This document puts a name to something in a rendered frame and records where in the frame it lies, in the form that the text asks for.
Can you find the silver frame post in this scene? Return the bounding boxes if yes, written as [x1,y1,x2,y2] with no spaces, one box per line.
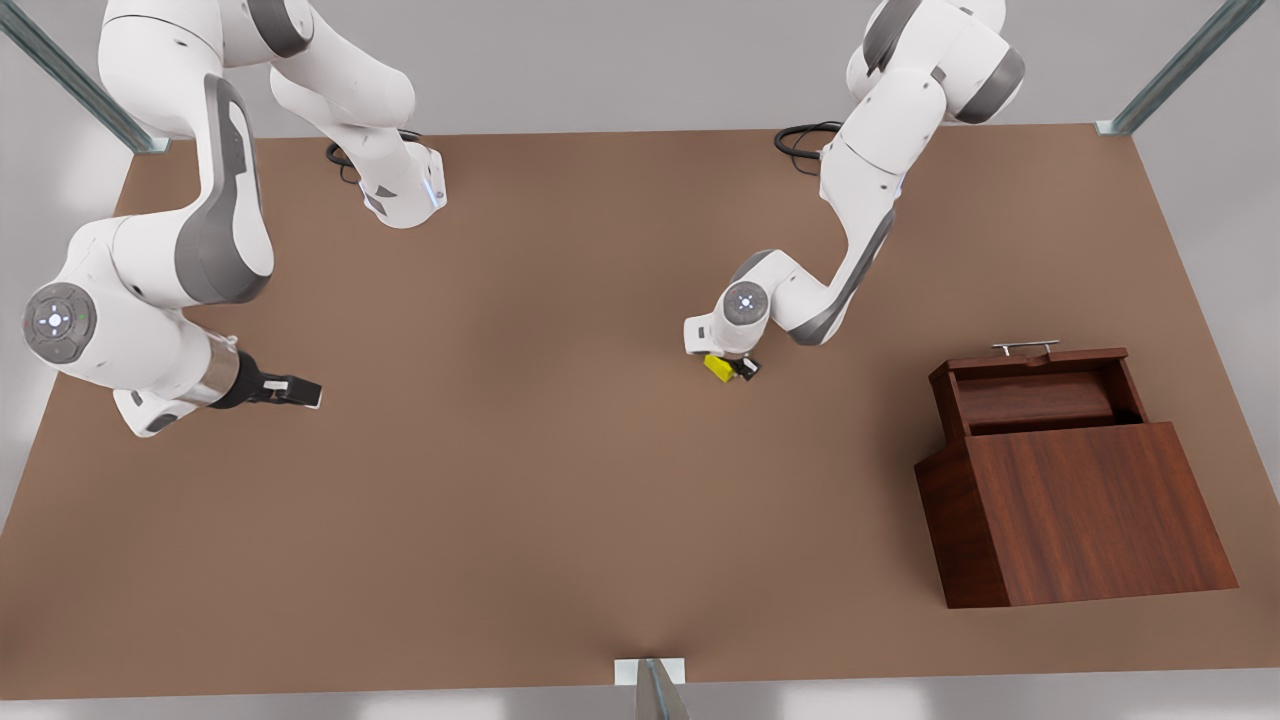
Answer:
[613,657,691,720]
[1096,0,1267,137]
[0,0,171,154]

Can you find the black cable loop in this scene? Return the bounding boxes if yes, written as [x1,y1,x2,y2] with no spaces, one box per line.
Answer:
[326,128,426,187]
[774,121,846,178]

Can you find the wooden drawer with silver handle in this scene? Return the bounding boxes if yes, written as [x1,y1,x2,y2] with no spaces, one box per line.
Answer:
[929,340,1149,438]

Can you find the dark wooden cabinet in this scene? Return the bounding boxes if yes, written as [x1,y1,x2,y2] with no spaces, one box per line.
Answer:
[914,421,1239,609]

